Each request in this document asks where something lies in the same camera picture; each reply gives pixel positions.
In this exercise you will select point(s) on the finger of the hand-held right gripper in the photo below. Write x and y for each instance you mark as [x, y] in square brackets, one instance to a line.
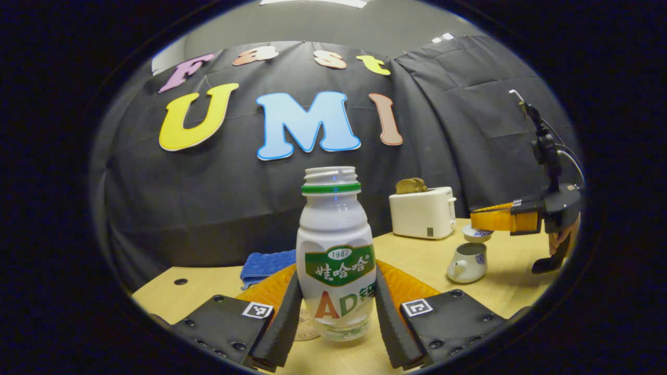
[526, 216]

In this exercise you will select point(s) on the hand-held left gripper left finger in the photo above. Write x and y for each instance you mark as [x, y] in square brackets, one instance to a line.
[281, 333]

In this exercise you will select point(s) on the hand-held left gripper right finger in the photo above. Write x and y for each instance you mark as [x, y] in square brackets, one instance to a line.
[393, 333]

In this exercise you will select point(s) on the round wooden coaster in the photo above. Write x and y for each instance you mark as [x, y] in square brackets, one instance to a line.
[307, 328]

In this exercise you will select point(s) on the white teacup lid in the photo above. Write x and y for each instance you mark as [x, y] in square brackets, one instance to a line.
[477, 235]

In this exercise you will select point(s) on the white blue-patterned teacup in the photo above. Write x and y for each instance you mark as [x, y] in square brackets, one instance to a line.
[469, 265]

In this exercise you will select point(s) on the white water bottle green label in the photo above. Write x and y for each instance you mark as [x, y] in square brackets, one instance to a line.
[333, 229]

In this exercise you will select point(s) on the blue folded cloth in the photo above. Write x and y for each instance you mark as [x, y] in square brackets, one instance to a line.
[266, 265]

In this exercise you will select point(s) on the white toaster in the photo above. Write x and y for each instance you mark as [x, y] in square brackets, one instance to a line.
[417, 213]

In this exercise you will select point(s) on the brown bread slice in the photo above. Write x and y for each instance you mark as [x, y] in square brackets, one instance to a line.
[405, 187]
[421, 184]

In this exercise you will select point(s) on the ceiling light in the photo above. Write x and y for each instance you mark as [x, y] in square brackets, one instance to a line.
[312, 2]

